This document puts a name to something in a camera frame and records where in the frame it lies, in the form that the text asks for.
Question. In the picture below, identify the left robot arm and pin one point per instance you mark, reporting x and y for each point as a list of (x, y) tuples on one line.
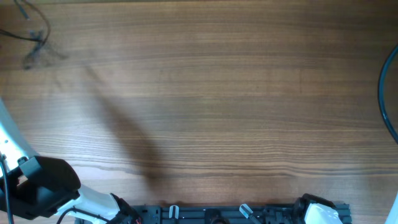
[(35, 186)]

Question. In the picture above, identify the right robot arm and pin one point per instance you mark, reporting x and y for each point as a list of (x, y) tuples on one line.
[(321, 213)]

